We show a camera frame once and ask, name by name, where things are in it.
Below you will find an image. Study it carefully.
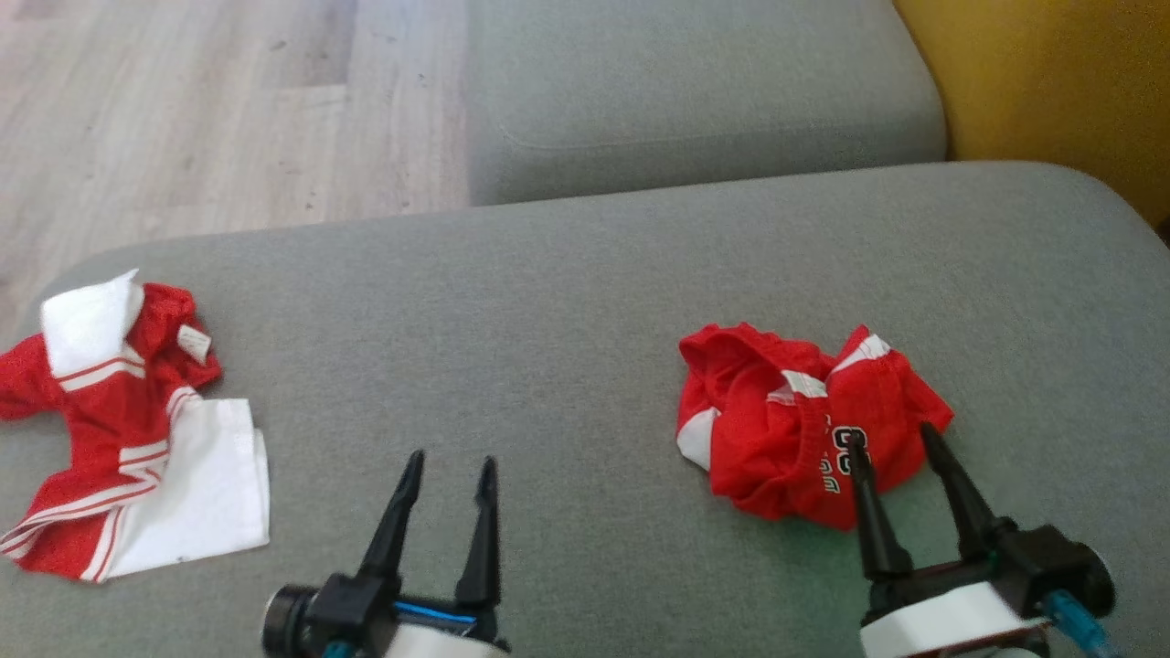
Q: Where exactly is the blue right gripper cable connector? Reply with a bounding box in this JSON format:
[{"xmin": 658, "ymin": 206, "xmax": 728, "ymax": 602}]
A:
[{"xmin": 1047, "ymin": 589, "xmax": 1118, "ymax": 658}]

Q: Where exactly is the small grey sofa cushion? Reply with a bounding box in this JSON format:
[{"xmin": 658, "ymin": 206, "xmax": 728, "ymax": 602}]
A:
[{"xmin": 466, "ymin": 0, "xmax": 948, "ymax": 207}]

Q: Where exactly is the red white striped jersey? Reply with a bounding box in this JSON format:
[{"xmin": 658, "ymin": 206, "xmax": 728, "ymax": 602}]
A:
[{"xmin": 0, "ymin": 268, "xmax": 272, "ymax": 584}]

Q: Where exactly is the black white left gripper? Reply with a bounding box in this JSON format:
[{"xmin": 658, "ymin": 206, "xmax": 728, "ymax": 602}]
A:
[{"xmin": 261, "ymin": 449, "xmax": 513, "ymax": 658}]

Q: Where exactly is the large grey sofa seat cushion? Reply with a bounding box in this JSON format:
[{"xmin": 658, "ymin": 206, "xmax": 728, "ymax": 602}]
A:
[{"xmin": 0, "ymin": 161, "xmax": 1170, "ymax": 658}]

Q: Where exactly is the red jersey with white trim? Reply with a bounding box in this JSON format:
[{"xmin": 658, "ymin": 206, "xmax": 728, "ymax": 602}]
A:
[{"xmin": 676, "ymin": 322, "xmax": 955, "ymax": 532}]

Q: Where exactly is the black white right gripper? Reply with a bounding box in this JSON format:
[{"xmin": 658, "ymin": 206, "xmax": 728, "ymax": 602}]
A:
[{"xmin": 846, "ymin": 421, "xmax": 1118, "ymax": 658}]

